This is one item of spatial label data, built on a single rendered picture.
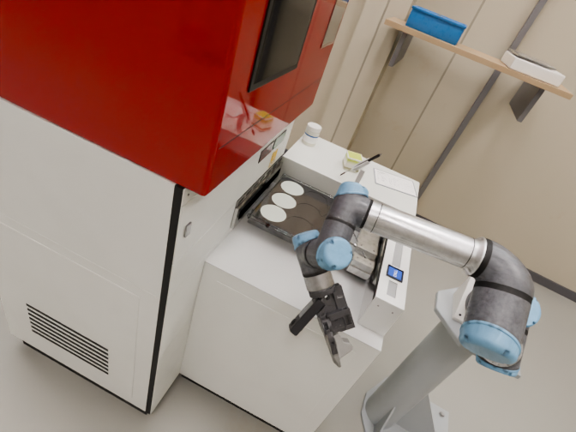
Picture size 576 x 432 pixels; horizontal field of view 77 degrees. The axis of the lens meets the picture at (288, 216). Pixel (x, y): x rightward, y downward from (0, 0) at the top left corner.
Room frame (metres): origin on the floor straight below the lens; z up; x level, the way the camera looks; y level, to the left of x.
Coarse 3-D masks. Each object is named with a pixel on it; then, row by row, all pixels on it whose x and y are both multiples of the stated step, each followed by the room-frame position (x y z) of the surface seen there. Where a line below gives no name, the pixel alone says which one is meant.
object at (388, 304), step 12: (396, 252) 1.05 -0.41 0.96; (408, 252) 1.07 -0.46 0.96; (384, 264) 0.96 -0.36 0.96; (396, 264) 0.99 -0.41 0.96; (408, 264) 1.01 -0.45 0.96; (384, 276) 0.90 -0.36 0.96; (384, 288) 0.84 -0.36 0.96; (396, 288) 0.87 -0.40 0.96; (372, 300) 0.80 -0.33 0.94; (384, 300) 0.79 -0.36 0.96; (396, 300) 0.81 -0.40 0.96; (372, 312) 0.79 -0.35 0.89; (384, 312) 0.79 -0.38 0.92; (396, 312) 0.79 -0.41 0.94; (360, 324) 0.80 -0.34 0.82; (372, 324) 0.79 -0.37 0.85; (384, 324) 0.79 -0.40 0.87
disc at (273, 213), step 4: (264, 208) 1.09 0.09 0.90; (268, 208) 1.10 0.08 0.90; (272, 208) 1.11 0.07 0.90; (276, 208) 1.12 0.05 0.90; (280, 208) 1.13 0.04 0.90; (264, 212) 1.07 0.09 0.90; (268, 212) 1.08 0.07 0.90; (272, 212) 1.09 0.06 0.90; (276, 212) 1.10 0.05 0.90; (280, 212) 1.11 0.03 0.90; (284, 212) 1.12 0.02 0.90; (264, 216) 1.05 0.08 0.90; (268, 216) 1.05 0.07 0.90; (272, 216) 1.06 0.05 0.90; (276, 216) 1.07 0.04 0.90; (280, 216) 1.08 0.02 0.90; (284, 216) 1.09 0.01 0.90; (272, 220) 1.04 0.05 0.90; (276, 220) 1.05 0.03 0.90; (280, 220) 1.06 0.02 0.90
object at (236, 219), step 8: (280, 168) 1.40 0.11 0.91; (272, 176) 1.29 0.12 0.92; (264, 184) 1.21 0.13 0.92; (272, 184) 1.34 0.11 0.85; (256, 192) 1.13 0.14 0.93; (264, 192) 1.25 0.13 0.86; (248, 200) 1.05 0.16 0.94; (256, 200) 1.17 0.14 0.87; (240, 208) 0.99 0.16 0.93; (248, 208) 1.09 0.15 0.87; (240, 216) 1.03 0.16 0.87; (232, 224) 0.97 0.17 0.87
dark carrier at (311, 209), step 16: (272, 192) 1.21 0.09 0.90; (304, 192) 1.30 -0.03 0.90; (256, 208) 1.07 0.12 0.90; (288, 208) 1.15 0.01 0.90; (304, 208) 1.19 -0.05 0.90; (320, 208) 1.23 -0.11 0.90; (272, 224) 1.02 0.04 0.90; (288, 224) 1.06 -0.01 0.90; (304, 224) 1.09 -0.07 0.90; (320, 224) 1.13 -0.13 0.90
